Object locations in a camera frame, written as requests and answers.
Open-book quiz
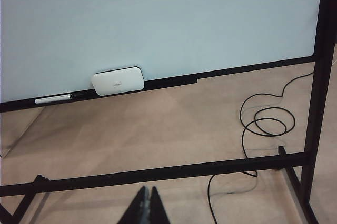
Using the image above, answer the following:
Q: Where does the whiteboard with black frame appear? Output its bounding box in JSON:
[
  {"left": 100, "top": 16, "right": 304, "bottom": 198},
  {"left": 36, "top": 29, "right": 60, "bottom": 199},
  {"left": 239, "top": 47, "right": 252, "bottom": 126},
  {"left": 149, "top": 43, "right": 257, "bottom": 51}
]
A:
[{"left": 0, "top": 0, "right": 326, "bottom": 113}]

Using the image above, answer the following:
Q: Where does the white marker with black cap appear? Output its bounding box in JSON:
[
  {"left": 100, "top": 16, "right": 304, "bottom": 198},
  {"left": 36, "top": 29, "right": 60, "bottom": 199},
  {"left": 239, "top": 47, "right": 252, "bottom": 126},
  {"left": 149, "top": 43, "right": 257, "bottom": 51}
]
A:
[{"left": 34, "top": 91, "right": 92, "bottom": 105}]

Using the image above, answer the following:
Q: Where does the white rectangular whiteboard eraser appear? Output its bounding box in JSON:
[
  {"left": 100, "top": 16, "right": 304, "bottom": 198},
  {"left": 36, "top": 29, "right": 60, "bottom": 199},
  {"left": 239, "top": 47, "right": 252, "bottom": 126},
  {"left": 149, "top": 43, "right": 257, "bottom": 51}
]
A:
[{"left": 91, "top": 66, "right": 146, "bottom": 97}]

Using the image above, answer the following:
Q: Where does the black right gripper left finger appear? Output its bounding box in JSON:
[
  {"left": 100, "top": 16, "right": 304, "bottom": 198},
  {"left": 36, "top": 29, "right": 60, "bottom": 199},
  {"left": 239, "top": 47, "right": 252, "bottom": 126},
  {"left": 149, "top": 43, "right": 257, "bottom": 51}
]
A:
[{"left": 123, "top": 186, "right": 151, "bottom": 224}]

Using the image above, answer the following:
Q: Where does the black power cable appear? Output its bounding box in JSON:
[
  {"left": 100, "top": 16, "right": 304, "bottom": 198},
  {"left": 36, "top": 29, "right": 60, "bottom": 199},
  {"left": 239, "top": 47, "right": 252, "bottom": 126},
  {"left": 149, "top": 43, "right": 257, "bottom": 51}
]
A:
[{"left": 207, "top": 63, "right": 321, "bottom": 224}]

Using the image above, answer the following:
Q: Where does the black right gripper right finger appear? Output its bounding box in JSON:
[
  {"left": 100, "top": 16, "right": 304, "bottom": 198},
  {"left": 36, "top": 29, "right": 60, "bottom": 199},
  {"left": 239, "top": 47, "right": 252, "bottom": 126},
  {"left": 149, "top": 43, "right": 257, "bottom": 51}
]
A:
[{"left": 150, "top": 186, "right": 170, "bottom": 224}]

